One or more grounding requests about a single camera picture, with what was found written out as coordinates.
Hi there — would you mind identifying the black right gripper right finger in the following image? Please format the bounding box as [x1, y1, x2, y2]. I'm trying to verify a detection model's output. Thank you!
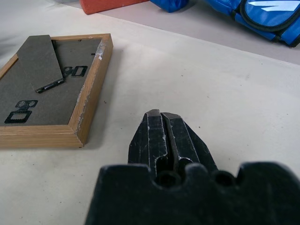
[161, 112, 219, 175]

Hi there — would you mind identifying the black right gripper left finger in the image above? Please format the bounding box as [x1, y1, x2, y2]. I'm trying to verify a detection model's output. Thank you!
[127, 109, 170, 170]

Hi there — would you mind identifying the blue bag with black trim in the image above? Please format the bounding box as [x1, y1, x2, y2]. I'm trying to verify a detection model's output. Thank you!
[150, 0, 300, 48]

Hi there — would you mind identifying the orange block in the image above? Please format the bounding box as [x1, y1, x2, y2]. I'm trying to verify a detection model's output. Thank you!
[79, 0, 150, 15]

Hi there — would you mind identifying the wooden picture frame face down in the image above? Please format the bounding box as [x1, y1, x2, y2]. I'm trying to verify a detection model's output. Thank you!
[0, 33, 114, 149]

